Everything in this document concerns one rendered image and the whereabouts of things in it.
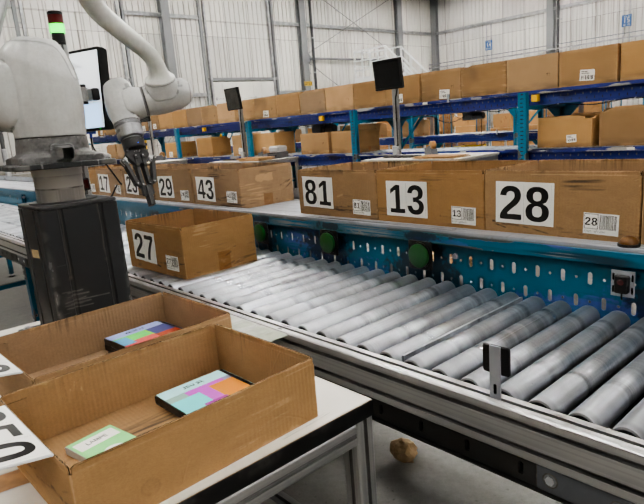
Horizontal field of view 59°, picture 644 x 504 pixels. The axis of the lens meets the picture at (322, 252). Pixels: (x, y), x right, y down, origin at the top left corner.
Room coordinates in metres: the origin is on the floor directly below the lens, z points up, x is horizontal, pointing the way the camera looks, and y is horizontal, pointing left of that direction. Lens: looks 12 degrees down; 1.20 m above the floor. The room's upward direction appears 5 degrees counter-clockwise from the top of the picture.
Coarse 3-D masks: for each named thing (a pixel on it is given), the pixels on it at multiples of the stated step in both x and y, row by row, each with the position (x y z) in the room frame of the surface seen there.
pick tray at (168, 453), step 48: (192, 336) 1.00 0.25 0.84; (240, 336) 0.98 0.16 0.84; (48, 384) 0.83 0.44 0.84; (96, 384) 0.88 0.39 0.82; (144, 384) 0.93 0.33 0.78; (288, 384) 0.80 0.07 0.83; (48, 432) 0.82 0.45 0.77; (144, 432) 0.81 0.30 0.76; (192, 432) 0.68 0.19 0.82; (240, 432) 0.73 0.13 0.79; (288, 432) 0.79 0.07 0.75; (48, 480) 0.64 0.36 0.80; (96, 480) 0.59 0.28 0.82; (144, 480) 0.63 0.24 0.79; (192, 480) 0.68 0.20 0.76
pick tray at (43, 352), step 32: (64, 320) 1.14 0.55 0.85; (96, 320) 1.19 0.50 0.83; (128, 320) 1.24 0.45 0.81; (160, 320) 1.29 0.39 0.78; (192, 320) 1.21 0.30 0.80; (224, 320) 1.08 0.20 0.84; (0, 352) 1.05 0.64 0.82; (32, 352) 1.09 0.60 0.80; (64, 352) 1.14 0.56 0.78; (96, 352) 1.18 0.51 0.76; (0, 384) 0.99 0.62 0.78; (32, 384) 0.84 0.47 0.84
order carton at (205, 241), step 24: (168, 216) 2.19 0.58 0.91; (192, 216) 2.26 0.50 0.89; (216, 216) 2.15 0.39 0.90; (240, 216) 1.95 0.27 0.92; (168, 240) 1.85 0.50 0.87; (192, 240) 1.82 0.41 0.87; (216, 240) 1.88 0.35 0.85; (240, 240) 1.94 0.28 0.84; (144, 264) 2.00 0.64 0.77; (192, 264) 1.81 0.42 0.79; (216, 264) 1.87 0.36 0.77; (240, 264) 1.94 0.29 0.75
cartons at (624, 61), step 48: (624, 48) 5.53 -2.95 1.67; (288, 96) 9.26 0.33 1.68; (336, 96) 8.46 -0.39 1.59; (384, 96) 7.78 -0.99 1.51; (432, 96) 7.19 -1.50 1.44; (192, 144) 11.74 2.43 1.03; (240, 144) 9.91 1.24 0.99; (288, 144) 9.38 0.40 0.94; (336, 144) 8.18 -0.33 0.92; (576, 144) 5.60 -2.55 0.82; (624, 144) 5.27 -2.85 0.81
